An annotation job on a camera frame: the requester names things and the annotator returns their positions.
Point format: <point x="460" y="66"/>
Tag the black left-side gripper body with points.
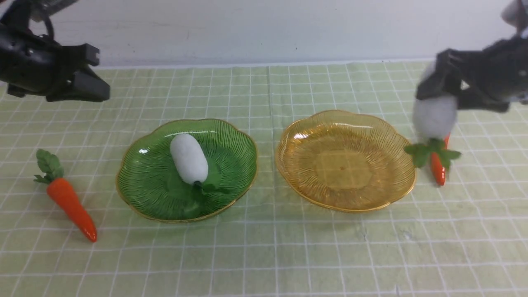
<point x="32" y="61"/>

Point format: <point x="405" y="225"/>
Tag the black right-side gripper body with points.
<point x="502" y="71"/>

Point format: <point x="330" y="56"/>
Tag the left gripper black left-side finger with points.
<point x="82" y="54"/>
<point x="82" y="84"/>

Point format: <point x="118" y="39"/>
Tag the right gripper black right-side finger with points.
<point x="451" y="69"/>
<point x="471" y="99"/>

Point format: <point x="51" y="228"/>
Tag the white toy radish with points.
<point x="433" y="120"/>
<point x="191" y="164"/>

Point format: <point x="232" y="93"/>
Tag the orange toy carrot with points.
<point x="63" y="193"/>
<point x="438" y="170"/>

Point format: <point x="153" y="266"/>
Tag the green plastic plate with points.
<point x="149" y="183"/>

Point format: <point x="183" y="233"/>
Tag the amber plastic plate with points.
<point x="345" y="161"/>

